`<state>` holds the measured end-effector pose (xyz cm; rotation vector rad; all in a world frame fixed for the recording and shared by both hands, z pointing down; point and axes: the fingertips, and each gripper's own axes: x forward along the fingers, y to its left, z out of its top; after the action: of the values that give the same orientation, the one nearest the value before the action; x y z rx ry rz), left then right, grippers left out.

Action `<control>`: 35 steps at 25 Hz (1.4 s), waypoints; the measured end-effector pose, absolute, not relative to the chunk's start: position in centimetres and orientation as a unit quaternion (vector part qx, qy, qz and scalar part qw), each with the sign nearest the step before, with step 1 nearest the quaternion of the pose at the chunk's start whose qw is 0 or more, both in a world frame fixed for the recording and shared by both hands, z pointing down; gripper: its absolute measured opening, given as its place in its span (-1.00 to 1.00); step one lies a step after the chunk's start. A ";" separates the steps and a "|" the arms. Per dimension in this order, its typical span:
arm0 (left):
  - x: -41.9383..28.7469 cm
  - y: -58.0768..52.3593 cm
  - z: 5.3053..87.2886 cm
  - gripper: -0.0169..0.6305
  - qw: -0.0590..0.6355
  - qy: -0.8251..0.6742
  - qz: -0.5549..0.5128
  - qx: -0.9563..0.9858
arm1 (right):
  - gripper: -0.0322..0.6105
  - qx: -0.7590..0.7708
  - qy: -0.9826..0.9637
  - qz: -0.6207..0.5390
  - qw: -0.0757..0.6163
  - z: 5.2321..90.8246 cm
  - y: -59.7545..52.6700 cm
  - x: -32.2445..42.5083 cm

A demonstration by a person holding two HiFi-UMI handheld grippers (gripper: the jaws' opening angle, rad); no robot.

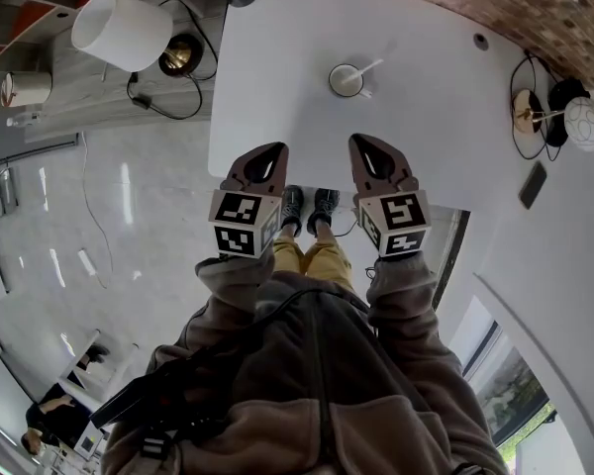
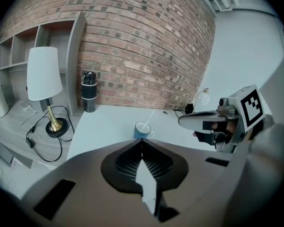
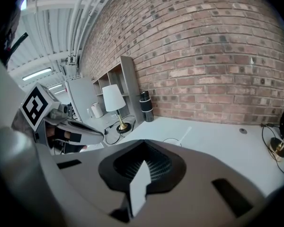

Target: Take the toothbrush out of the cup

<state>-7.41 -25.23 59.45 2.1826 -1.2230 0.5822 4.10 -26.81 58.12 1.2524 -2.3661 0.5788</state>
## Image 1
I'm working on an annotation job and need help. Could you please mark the person's torso in fleece jacket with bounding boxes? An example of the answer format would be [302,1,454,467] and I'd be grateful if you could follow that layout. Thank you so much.
[101,269,509,475]

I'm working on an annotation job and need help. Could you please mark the person's leg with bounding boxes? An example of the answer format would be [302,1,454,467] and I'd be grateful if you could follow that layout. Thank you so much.
[271,223,309,276]
[304,225,354,291]

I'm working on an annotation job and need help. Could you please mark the person's left forearm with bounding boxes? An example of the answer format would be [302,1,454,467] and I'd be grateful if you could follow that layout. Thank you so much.
[194,250,278,350]

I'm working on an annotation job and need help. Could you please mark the black table lamp cable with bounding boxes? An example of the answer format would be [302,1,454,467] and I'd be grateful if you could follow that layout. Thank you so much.
[126,0,220,121]

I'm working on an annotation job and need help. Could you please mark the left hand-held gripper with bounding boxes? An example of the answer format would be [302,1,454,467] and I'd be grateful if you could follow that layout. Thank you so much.
[207,141,290,259]

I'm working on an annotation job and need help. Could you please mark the black box worn at hip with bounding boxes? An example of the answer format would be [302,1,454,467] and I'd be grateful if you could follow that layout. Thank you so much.
[87,358,189,432]

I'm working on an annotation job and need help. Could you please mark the white shade table lamp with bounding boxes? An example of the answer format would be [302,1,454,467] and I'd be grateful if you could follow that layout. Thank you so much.
[70,0,204,78]

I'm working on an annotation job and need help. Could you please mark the black smartphone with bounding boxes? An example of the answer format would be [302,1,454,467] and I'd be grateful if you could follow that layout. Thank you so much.
[518,160,548,211]

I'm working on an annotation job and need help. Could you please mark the black framed window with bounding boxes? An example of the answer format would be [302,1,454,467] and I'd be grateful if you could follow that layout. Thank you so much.
[462,294,560,449]

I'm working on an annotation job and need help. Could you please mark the white desk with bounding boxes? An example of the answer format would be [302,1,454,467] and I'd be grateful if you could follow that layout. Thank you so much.
[206,0,594,213]

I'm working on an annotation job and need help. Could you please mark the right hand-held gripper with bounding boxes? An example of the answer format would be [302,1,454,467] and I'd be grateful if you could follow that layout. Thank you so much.
[347,133,433,258]

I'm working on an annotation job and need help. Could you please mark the small clear bottle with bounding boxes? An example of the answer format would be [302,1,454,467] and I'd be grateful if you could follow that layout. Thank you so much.
[5,112,46,128]

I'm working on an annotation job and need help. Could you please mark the black headphones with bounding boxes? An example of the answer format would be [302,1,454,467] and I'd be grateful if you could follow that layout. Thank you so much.
[546,77,593,148]

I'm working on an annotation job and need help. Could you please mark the person's left leg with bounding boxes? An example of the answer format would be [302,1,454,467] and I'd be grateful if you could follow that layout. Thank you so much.
[271,223,309,276]

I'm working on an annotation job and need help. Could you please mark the person's right forearm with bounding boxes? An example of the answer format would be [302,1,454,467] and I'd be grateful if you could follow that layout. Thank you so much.
[364,250,459,370]

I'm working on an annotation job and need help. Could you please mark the white cylinder with brown strap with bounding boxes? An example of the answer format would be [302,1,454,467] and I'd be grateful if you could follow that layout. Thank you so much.
[0,70,54,109]

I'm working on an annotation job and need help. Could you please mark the person's shoe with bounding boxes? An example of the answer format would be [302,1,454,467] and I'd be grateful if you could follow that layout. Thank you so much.
[280,184,306,231]
[306,187,342,232]

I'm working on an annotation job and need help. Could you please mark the person's left shoe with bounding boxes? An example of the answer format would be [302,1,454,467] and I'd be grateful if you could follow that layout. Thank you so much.
[280,184,306,231]

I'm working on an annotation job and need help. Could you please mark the grey wooden desk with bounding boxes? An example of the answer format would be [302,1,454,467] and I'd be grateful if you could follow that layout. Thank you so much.
[0,0,229,145]

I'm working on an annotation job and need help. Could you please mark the white plastic stick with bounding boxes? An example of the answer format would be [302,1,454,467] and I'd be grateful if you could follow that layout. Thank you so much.
[343,58,384,88]

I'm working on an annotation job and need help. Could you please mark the blue mug with spoon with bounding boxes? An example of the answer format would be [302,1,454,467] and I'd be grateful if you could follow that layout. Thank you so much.
[328,62,376,101]

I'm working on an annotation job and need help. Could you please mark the globe lamp with copper base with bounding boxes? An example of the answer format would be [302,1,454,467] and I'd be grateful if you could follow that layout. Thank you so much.
[511,88,594,153]

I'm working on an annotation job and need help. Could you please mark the person's right leg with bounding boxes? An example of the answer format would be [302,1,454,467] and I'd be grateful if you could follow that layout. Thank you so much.
[304,225,354,291]

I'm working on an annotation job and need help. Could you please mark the black floor cable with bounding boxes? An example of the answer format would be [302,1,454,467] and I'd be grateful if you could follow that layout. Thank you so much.
[329,208,362,239]

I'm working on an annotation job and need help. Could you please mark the person's right shoe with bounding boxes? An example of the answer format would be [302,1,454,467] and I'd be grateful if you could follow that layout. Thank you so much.
[306,187,342,232]

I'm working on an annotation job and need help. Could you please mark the black globe lamp cable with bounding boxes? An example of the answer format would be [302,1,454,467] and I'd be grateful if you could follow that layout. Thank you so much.
[508,49,566,162]

